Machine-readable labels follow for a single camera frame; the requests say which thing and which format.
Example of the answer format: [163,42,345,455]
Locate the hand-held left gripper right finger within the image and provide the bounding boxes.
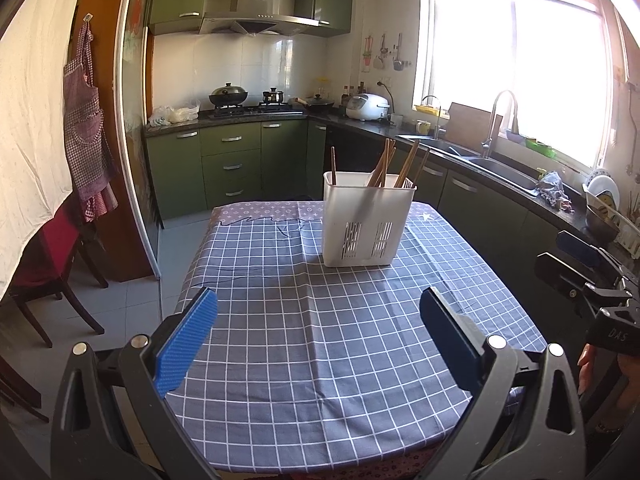
[419,286,588,480]

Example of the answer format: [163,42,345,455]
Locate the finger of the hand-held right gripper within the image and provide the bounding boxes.
[534,252,632,311]
[556,230,627,287]

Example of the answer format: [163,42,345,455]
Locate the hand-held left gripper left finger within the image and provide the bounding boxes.
[50,286,221,480]

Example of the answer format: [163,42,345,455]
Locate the white plastic utensil holder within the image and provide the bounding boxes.
[322,170,417,268]

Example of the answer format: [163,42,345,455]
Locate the patterned wooden chopstick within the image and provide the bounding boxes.
[367,139,391,187]

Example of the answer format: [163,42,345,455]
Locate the hanging kitchen utensils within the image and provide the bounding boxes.
[374,32,413,72]

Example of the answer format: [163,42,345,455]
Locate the person's right hand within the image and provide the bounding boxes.
[577,344,640,434]

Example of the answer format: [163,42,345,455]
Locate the white plate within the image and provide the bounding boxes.
[586,174,621,211]

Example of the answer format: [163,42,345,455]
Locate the crumpled blue bag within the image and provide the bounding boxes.
[534,170,573,213]

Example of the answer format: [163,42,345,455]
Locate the steel kitchen sink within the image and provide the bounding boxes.
[400,134,538,192]

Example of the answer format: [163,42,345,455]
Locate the blue checked tablecloth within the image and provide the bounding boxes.
[165,201,548,476]

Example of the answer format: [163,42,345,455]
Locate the tall steel faucet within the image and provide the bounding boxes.
[481,90,520,160]

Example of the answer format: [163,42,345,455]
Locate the wooden cutting board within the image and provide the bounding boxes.
[442,102,503,148]

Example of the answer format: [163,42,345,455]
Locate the red cushioned wooden chair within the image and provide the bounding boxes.
[7,195,108,348]

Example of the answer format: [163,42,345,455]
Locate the dark wooden chair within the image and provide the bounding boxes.
[0,340,51,421]

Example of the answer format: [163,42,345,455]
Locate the kitchen window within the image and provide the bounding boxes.
[412,0,631,171]

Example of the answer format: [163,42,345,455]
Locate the small steel faucet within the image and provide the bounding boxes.
[421,95,446,140]

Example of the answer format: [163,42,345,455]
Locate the bundle of wooden chopsticks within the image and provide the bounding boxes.
[320,127,396,201]

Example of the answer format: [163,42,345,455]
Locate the dark kitchen countertop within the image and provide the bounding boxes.
[142,105,621,261]

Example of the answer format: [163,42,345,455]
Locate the red checked apron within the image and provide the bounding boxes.
[62,20,121,223]

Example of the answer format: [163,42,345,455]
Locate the gas stove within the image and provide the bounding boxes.
[210,102,306,117]

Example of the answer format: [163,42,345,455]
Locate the white rice cooker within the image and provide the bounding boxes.
[346,93,391,122]

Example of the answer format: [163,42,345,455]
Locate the black wok with lid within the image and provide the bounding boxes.
[209,82,249,108]

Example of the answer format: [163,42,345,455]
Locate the frying pan with lid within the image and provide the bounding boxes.
[292,94,336,111]

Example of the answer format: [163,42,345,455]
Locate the white hanging cloth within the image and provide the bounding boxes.
[0,0,91,301]

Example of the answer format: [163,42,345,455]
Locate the metal wall pipes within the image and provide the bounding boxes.
[620,77,640,186]

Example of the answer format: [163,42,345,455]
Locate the wooden door frame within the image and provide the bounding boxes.
[75,0,161,281]

